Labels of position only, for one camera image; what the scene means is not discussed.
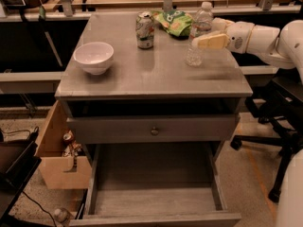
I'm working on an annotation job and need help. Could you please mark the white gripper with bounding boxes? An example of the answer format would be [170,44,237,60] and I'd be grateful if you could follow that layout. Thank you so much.
[191,17,255,54]

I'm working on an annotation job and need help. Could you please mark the clear plastic water bottle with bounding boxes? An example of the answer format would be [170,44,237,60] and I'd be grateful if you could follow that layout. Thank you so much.
[186,2,213,66]

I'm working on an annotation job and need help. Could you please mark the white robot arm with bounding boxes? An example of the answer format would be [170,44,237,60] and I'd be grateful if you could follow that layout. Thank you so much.
[190,18,303,227]

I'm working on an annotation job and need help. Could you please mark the closed grey upper drawer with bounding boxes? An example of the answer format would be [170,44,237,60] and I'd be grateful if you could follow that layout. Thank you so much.
[67,114,240,145]

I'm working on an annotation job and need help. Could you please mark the grey wooden drawer cabinet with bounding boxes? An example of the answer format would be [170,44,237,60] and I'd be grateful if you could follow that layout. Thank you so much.
[55,10,254,227]

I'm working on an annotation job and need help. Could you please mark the round metal drawer knob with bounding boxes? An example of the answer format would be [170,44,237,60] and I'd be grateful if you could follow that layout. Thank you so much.
[151,127,159,136]

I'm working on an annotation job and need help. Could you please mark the open grey bottom drawer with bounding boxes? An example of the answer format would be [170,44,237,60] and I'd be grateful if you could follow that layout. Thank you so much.
[70,142,241,227]

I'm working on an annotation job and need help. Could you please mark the bottle on floor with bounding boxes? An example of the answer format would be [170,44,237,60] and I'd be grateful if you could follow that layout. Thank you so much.
[54,208,73,227]

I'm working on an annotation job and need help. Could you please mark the green chip bag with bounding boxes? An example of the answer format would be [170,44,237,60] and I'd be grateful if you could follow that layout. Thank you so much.
[151,9,193,37]

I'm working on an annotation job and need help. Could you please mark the green white soda can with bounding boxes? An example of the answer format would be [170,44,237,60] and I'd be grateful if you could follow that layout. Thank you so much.
[135,11,154,49]

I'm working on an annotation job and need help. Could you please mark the black office chair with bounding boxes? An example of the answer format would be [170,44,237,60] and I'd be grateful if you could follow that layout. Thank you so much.
[230,68,303,202]

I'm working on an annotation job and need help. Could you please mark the white ceramic bowl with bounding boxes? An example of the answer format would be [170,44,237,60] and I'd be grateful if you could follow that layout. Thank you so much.
[73,42,114,75]

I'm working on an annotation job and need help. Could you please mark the soda can in box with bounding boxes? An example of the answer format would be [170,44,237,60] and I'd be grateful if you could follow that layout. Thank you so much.
[62,133,74,145]

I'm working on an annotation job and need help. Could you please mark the cardboard box with items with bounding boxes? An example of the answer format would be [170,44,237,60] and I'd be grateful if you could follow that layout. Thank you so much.
[36,101,92,189]

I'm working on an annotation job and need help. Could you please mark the black cart on left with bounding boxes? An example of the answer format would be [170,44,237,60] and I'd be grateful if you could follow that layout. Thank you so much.
[0,128,41,227]

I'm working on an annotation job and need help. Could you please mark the black cable on floor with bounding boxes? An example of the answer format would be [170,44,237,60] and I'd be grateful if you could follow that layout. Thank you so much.
[21,190,59,227]

